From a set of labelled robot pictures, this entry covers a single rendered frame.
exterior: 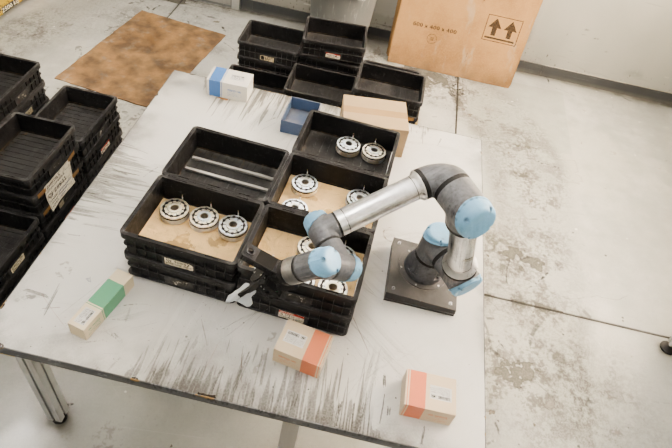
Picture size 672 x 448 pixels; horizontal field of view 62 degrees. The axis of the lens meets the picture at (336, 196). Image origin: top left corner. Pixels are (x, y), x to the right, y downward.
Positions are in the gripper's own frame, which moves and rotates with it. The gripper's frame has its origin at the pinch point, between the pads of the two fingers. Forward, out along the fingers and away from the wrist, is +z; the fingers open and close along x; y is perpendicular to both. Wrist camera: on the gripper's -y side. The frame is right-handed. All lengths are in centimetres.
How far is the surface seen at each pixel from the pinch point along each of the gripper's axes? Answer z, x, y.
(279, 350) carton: 7.6, -1.8, 30.2
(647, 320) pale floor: -53, 132, 205
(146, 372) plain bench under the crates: 38.1, -20.4, 9.5
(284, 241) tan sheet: 13.6, 35.8, 17.0
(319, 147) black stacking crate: 18, 91, 14
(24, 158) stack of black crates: 132, 59, -55
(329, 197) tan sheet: 8, 64, 23
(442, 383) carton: -28, 7, 67
